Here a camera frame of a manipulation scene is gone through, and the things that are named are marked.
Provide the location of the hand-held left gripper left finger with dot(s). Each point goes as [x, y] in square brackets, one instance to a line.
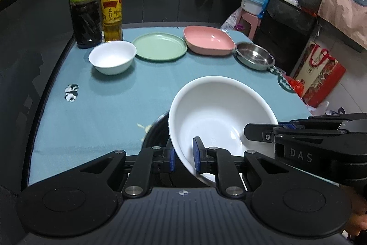
[171, 160]

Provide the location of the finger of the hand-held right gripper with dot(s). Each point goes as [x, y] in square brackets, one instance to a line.
[329, 120]
[258, 132]

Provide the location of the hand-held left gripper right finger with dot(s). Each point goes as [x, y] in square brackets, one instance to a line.
[196, 156]

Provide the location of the large white bowl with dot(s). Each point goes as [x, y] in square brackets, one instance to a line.
[206, 107]

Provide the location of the stainless steel plate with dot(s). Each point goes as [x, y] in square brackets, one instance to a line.
[254, 57]

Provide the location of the person's right hand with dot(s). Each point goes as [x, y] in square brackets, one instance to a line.
[357, 213]

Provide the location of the clear plastic bag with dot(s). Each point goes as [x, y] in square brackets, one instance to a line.
[324, 108]

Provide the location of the black pot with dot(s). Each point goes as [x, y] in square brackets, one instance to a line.
[156, 133]

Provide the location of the red gift bag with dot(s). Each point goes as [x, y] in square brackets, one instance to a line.
[318, 75]

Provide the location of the red plastic bag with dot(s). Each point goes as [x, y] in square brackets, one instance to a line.
[295, 87]

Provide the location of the dark green zigzag cloth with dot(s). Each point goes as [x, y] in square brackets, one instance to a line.
[282, 80]

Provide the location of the teal tablecloth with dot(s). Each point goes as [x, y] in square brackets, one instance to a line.
[100, 107]

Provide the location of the black storage rack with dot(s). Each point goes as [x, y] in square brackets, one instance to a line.
[286, 29]

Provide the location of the pink dish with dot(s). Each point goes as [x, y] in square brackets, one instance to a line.
[208, 39]

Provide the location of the pink stool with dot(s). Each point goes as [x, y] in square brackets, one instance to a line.
[249, 22]

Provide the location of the green plate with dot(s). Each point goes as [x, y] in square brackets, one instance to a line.
[160, 47]

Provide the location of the white printed bag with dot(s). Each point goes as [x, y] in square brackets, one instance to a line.
[230, 21]

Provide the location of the small white bowl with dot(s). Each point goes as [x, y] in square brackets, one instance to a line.
[112, 57]

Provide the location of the white container blue lid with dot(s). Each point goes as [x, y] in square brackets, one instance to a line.
[252, 4]

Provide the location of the oil bottle yellow label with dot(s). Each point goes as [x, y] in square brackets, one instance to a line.
[111, 28]

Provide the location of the dark vinegar bottle green label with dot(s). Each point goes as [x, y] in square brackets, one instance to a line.
[85, 21]

